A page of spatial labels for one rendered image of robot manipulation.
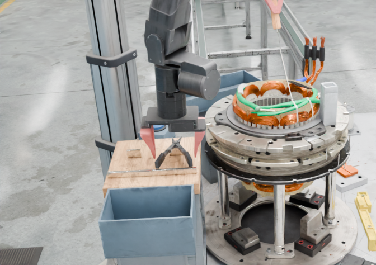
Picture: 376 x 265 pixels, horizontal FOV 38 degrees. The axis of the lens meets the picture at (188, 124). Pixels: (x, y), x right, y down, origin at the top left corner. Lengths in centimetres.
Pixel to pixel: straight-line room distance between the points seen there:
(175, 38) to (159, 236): 36
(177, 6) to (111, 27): 50
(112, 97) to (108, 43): 15
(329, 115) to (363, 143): 63
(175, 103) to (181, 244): 26
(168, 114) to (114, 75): 44
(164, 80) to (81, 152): 255
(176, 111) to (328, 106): 33
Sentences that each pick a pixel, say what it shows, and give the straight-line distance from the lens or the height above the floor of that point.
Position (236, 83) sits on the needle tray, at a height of 103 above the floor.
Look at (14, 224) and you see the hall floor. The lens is 301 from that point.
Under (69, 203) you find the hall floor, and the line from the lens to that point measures 307.
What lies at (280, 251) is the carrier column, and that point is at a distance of 128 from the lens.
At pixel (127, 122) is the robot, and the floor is 98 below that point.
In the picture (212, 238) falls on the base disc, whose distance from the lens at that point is 135.
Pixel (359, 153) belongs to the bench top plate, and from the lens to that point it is 175.
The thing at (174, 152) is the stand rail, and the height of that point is 107.
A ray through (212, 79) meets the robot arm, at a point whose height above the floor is 127.
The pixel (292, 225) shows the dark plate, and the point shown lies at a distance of 142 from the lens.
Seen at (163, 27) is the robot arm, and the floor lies 137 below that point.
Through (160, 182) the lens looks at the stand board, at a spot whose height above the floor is 107.
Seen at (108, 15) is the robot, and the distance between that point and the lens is 143.
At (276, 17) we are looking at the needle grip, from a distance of 117.
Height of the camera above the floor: 163
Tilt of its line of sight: 26 degrees down
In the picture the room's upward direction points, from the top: 5 degrees counter-clockwise
